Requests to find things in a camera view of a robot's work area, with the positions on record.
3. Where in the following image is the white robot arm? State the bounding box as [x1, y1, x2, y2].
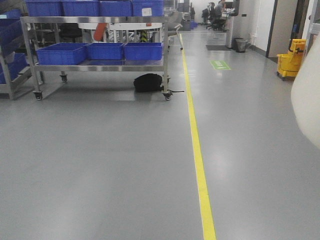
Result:
[291, 36, 320, 148]

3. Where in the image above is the blue bin cart right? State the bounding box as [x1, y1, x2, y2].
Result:
[123, 42, 163, 61]

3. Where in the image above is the blue bin cart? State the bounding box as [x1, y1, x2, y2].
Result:
[36, 42, 88, 66]
[86, 42, 124, 60]
[123, 42, 163, 61]

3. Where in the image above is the blue bin cart middle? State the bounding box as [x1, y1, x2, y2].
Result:
[86, 42, 124, 60]

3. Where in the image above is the blue bin top right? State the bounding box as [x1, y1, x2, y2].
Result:
[131, 0, 164, 17]

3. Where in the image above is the blue bin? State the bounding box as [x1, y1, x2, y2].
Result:
[99, 0, 133, 17]
[131, 0, 164, 17]
[25, 0, 63, 17]
[61, 0, 100, 17]

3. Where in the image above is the blue bin cart left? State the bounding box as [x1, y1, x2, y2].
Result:
[36, 42, 88, 66]

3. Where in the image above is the left slanted bin rack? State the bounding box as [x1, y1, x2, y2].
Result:
[0, 8, 32, 100]

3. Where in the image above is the blue bin top far left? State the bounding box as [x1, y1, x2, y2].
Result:
[25, 0, 63, 17]

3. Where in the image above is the black bag on floor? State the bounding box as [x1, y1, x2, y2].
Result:
[133, 73, 163, 93]

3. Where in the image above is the grey trash can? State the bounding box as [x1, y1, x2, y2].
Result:
[235, 38, 248, 53]

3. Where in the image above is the seated person in background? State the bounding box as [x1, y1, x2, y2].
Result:
[208, 0, 226, 31]

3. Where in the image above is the stainless steel wheeled cart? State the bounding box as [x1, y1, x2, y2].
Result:
[20, 16, 173, 101]

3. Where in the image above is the yellow mop bucket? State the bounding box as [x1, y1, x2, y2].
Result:
[276, 38, 307, 81]

